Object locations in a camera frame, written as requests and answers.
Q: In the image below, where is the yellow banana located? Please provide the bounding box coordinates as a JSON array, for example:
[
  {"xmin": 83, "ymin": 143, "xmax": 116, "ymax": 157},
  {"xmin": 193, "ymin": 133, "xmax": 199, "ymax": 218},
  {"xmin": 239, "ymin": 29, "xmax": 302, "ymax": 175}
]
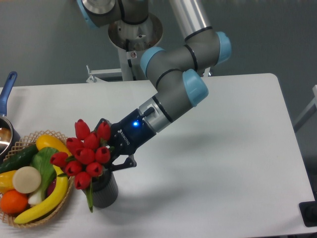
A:
[{"xmin": 14, "ymin": 165, "xmax": 68, "ymax": 224}]

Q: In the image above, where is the purple red vegetable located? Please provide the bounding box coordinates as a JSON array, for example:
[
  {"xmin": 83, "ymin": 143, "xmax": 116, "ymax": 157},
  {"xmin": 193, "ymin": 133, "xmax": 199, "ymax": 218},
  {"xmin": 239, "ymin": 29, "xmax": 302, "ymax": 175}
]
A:
[{"xmin": 47, "ymin": 180, "xmax": 56, "ymax": 197}]

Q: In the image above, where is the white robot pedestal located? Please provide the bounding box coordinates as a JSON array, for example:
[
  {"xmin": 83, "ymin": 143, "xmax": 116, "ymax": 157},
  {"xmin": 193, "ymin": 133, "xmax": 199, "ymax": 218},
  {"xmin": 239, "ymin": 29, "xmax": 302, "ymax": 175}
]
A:
[{"xmin": 86, "ymin": 12, "xmax": 213, "ymax": 83}]

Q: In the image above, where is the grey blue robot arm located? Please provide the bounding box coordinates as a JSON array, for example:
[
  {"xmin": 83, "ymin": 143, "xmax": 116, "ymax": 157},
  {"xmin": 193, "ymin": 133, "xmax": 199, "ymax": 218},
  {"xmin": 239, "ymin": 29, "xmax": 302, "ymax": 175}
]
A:
[{"xmin": 77, "ymin": 0, "xmax": 231, "ymax": 171}]

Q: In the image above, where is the round beige disc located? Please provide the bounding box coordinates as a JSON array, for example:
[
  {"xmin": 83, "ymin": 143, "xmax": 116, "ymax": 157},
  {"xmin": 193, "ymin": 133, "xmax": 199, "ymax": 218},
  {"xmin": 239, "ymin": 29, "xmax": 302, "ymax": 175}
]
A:
[{"xmin": 12, "ymin": 166, "xmax": 42, "ymax": 194}]

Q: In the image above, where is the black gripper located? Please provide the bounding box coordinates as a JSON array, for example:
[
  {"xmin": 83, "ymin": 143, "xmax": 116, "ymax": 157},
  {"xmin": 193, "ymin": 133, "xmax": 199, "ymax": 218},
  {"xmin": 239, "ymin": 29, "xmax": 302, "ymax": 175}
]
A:
[{"xmin": 94, "ymin": 109, "xmax": 156, "ymax": 172}]

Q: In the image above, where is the red tulip bouquet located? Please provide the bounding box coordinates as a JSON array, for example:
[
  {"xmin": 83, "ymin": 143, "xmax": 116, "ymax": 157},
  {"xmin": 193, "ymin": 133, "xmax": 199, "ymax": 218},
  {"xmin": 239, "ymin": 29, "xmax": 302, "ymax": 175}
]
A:
[{"xmin": 50, "ymin": 119, "xmax": 111, "ymax": 212}]

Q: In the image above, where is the white frame at right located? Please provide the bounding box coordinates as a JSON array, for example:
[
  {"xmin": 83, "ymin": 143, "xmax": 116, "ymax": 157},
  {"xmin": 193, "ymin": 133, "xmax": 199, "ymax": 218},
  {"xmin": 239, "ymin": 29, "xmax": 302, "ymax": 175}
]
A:
[{"xmin": 293, "ymin": 85, "xmax": 317, "ymax": 133}]

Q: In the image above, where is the green bok choy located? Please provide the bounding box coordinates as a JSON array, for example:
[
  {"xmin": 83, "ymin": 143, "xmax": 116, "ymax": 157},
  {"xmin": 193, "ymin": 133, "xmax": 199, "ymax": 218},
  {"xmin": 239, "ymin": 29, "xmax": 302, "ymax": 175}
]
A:
[{"xmin": 28, "ymin": 147, "xmax": 58, "ymax": 206}]

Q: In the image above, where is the woven wicker basket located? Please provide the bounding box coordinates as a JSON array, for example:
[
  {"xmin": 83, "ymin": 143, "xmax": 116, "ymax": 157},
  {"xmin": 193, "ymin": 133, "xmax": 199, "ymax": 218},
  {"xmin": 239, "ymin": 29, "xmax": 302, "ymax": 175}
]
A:
[{"xmin": 0, "ymin": 130, "xmax": 74, "ymax": 229}]

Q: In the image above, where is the dark grey ribbed vase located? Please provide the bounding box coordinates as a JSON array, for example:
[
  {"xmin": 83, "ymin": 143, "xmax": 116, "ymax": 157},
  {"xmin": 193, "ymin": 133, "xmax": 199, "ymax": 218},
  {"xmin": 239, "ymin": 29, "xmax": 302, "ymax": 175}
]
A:
[{"xmin": 91, "ymin": 169, "xmax": 118, "ymax": 208}]

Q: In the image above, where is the black device at table edge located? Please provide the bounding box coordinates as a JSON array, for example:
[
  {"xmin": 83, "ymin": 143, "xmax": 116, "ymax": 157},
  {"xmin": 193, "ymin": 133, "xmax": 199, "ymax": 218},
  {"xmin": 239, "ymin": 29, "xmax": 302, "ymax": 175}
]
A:
[{"xmin": 299, "ymin": 201, "xmax": 317, "ymax": 227}]

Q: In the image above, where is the dark green cucumber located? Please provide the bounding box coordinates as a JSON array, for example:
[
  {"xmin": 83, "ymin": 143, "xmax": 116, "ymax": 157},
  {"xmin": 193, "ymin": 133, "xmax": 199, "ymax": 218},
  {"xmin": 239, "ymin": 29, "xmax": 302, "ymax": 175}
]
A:
[{"xmin": 0, "ymin": 144, "xmax": 38, "ymax": 173}]

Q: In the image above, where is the orange fruit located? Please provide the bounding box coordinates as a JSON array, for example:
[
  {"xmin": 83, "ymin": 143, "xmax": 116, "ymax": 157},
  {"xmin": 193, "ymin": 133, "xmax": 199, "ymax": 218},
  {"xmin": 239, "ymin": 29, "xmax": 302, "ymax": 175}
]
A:
[{"xmin": 0, "ymin": 190, "xmax": 28, "ymax": 214}]

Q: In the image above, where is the yellow pepper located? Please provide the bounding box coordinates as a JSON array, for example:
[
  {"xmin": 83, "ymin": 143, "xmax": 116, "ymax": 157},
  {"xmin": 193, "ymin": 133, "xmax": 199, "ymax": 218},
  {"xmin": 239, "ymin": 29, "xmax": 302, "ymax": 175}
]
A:
[{"xmin": 0, "ymin": 170, "xmax": 16, "ymax": 194}]

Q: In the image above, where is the blue handled saucepan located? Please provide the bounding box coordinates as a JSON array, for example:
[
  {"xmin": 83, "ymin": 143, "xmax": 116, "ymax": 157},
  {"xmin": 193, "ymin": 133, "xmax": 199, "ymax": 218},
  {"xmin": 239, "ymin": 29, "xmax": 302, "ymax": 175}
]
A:
[{"xmin": 0, "ymin": 71, "xmax": 20, "ymax": 163}]

